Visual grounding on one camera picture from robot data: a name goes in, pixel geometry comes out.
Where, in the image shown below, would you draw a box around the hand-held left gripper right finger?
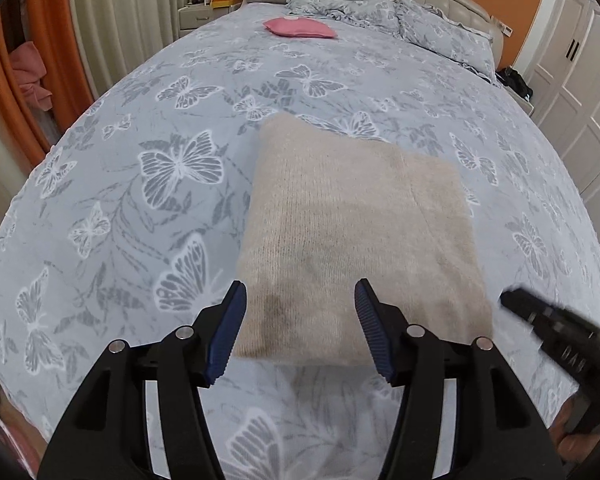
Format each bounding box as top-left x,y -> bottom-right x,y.
354,278 -> 566,480

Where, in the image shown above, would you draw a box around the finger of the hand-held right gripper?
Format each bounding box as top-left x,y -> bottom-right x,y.
500,287 -> 550,332

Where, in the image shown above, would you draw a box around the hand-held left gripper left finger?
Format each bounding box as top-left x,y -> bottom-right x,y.
39,280 -> 248,480

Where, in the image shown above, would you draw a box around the beige knit sweater black hearts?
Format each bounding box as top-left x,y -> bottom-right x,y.
232,112 -> 496,368

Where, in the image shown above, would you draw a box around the bed with butterfly cover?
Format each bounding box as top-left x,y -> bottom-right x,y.
0,0 -> 600,480

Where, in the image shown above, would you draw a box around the cream nightstand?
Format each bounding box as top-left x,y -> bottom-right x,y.
177,0 -> 243,36
500,87 -> 536,117

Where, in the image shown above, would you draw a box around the white panelled wardrobe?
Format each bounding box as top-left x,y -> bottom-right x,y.
512,0 -> 600,256

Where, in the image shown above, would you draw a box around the black bag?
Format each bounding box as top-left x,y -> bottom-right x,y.
495,67 -> 533,101

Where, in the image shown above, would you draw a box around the grey butterfly print pillow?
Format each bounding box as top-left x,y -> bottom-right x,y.
284,0 -> 401,36
395,0 -> 496,81

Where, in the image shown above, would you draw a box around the pink cloth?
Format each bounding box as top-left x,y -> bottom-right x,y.
10,41 -> 53,111

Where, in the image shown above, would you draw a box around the cream pleated curtain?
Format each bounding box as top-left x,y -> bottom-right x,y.
67,0 -> 253,96

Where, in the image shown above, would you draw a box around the orange curtain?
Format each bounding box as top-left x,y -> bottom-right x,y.
0,0 -> 96,151

